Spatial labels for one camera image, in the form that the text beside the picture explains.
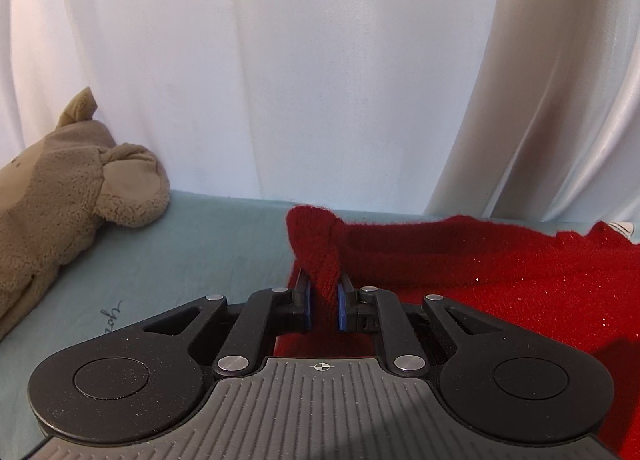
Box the cream curtain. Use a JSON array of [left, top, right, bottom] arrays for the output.
[[424, 0, 640, 226]]

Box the white sheer curtain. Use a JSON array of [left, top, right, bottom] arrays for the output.
[[0, 0, 511, 215]]

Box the red knit cardigan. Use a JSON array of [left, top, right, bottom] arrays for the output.
[[272, 205, 640, 458]]

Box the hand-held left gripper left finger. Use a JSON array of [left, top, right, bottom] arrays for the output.
[[142, 267, 315, 380]]

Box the beige plush toy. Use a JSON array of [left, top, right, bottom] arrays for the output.
[[0, 87, 172, 341]]

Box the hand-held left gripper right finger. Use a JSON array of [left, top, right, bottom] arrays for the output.
[[337, 274, 497, 377]]

